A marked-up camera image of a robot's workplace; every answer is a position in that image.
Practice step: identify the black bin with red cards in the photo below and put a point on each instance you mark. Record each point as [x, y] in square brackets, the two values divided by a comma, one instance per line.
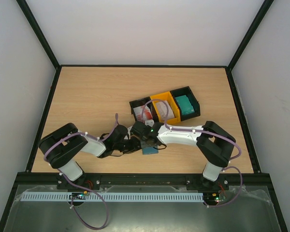
[141, 102]

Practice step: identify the white vip card stack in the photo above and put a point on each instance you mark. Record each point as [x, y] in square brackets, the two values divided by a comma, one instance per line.
[164, 110]

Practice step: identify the teal card stack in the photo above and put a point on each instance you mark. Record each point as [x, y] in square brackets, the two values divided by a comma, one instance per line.
[184, 105]

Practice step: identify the blue card holder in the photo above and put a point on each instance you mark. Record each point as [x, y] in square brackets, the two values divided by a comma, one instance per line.
[148, 150]

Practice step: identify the yellow bin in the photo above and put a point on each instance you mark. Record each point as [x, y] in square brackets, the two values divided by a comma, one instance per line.
[167, 96]

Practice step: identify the red patterned card stack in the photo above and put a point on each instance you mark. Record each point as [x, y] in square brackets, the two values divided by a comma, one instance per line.
[142, 113]

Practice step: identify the light blue slotted cable duct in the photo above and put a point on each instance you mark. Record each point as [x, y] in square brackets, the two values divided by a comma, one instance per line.
[112, 197]

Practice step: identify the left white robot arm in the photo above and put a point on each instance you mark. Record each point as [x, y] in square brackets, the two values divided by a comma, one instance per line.
[60, 147]

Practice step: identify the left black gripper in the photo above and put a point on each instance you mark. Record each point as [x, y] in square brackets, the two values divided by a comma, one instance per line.
[135, 143]

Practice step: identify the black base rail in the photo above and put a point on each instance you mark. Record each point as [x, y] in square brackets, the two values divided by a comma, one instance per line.
[97, 181]

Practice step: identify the black enclosure frame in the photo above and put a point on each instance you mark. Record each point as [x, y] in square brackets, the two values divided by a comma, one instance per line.
[257, 178]

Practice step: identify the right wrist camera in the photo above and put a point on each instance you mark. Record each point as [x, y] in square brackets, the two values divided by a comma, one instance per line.
[149, 122]

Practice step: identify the black bin with teal cards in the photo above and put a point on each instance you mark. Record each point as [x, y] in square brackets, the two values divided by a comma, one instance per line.
[188, 92]

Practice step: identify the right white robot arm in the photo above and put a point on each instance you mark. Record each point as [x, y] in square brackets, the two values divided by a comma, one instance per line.
[213, 141]

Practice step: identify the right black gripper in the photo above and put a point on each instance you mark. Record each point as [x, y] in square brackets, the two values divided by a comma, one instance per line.
[147, 139]

